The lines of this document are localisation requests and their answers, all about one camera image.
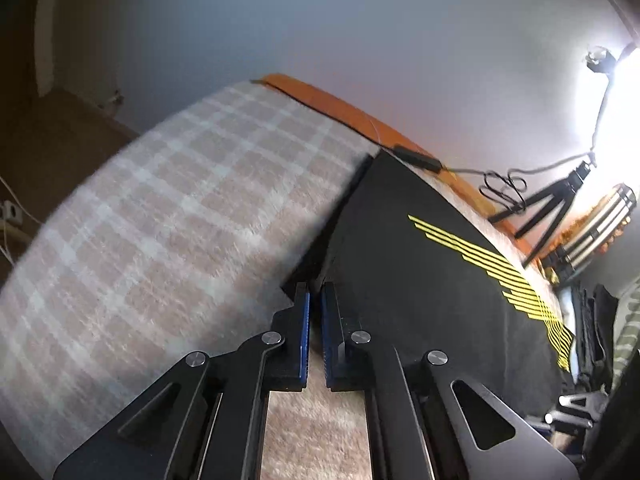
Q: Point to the bright ring light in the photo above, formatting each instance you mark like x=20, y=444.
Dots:
x=615, y=139

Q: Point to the orange bed frame edge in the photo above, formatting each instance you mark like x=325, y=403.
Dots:
x=372, y=129

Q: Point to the stack of folded dark clothes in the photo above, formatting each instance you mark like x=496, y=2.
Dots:
x=593, y=343

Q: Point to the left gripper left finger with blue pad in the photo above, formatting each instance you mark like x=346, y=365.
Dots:
x=205, y=417

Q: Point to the black pants with yellow print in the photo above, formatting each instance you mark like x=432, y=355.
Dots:
x=420, y=275

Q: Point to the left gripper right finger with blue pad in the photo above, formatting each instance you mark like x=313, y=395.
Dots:
x=428, y=421

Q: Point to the beige plaid bed cover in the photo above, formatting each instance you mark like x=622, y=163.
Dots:
x=181, y=241

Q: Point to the white wall socket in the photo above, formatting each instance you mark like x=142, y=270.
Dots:
x=11, y=213

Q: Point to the green white patterned blanket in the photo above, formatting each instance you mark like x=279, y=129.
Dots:
x=626, y=331

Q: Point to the small black tripod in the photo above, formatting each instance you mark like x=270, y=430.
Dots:
x=557, y=197

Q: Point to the folded silver tripod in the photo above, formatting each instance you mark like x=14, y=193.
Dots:
x=589, y=236

